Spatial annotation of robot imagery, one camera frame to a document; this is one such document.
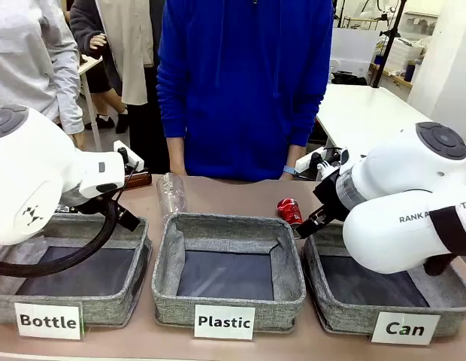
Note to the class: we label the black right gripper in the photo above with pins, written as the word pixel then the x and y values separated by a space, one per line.
pixel 334 199

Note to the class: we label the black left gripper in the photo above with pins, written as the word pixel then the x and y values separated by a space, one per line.
pixel 92 205

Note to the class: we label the crushed red soda can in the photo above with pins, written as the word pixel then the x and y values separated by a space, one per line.
pixel 289 210

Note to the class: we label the large clear plastic bottle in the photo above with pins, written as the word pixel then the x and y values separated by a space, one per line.
pixel 172 195

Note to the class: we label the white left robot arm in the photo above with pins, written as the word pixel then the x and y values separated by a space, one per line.
pixel 30 169

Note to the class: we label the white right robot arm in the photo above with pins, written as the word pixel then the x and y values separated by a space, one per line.
pixel 387 233

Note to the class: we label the person's left forearm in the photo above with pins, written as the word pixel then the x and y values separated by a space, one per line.
pixel 295 156

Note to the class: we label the person's right forearm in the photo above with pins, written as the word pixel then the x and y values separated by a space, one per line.
pixel 176 158

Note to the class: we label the grey fabric basket labelled Plastic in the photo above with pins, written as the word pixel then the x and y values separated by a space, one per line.
pixel 169 304

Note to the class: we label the grey fabric basket labelled Bottle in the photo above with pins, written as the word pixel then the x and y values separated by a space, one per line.
pixel 105 312

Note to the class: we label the grey fabric basket labelled Can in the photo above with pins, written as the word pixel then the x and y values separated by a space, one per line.
pixel 330 316

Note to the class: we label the white Can label sign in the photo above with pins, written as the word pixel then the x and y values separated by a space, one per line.
pixel 405 329

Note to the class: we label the person's left hand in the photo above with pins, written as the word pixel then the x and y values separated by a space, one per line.
pixel 286 176

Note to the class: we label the grey shirt bystander hand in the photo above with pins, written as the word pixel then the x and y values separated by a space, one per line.
pixel 79 141

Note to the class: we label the beige coat bystander hand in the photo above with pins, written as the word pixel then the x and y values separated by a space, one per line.
pixel 97 41

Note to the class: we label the blue wrist watch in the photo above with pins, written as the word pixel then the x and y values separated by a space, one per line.
pixel 290 170

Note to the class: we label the black shoe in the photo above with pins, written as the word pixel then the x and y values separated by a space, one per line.
pixel 122 122
pixel 103 123

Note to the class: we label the large white table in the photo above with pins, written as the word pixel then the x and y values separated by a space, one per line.
pixel 360 113

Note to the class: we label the white Bottle label sign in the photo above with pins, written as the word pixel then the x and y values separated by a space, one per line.
pixel 48 321

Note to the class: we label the white Plastic label sign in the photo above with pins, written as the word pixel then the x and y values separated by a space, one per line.
pixel 224 322

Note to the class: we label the person's blue hoodie torso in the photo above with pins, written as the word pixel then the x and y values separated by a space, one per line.
pixel 240 94

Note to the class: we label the black bag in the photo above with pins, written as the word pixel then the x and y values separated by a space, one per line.
pixel 349 79

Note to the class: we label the small white desk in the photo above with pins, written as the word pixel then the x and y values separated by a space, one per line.
pixel 91 67

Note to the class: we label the bystander in beige coat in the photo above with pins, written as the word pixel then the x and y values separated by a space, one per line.
pixel 135 56

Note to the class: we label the white partition board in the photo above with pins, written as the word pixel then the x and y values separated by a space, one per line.
pixel 355 49

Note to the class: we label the dark blue flask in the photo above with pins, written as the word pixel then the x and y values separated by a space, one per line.
pixel 409 71

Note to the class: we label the stacked clear storage boxes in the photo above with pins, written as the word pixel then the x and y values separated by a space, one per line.
pixel 404 54

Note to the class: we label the black tripod pole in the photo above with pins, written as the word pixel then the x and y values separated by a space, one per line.
pixel 385 45

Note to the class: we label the bystander in grey shirt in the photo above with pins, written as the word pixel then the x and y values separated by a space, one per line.
pixel 26 56

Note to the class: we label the clear storage bin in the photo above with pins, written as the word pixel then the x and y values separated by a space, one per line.
pixel 421 22

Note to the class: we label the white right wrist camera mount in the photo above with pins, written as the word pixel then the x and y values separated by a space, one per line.
pixel 308 161

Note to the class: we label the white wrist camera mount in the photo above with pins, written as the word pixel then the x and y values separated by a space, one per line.
pixel 308 161
pixel 132 156

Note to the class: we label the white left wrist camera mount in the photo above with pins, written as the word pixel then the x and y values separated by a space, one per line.
pixel 132 156

